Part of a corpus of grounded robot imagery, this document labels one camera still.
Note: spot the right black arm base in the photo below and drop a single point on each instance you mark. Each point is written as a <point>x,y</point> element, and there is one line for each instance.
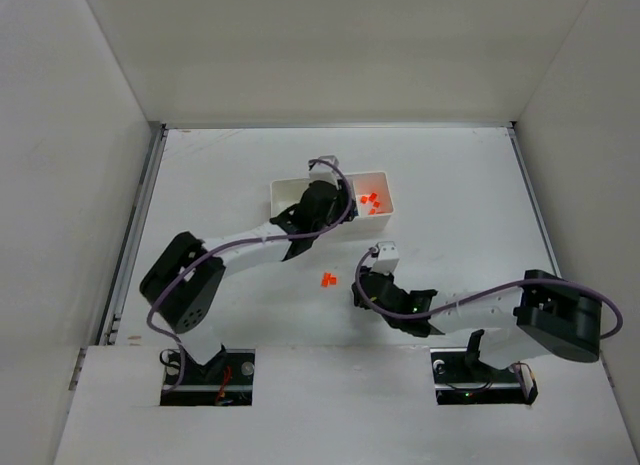
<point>460,378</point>

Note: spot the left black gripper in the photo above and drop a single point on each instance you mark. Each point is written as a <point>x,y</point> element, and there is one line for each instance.
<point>342,203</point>

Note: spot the white three-compartment container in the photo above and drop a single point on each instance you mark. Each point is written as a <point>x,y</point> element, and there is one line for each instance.
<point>286,192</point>

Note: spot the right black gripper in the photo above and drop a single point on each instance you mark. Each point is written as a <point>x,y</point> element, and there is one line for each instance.
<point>369,288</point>

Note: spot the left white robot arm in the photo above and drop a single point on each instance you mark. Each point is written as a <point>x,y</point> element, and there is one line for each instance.
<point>182,283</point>

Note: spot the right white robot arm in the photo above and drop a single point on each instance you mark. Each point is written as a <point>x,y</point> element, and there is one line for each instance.
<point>538,315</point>

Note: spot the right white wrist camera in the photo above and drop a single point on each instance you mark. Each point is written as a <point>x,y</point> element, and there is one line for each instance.
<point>386,258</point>

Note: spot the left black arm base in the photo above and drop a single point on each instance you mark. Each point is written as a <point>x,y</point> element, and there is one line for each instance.
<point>227,381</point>

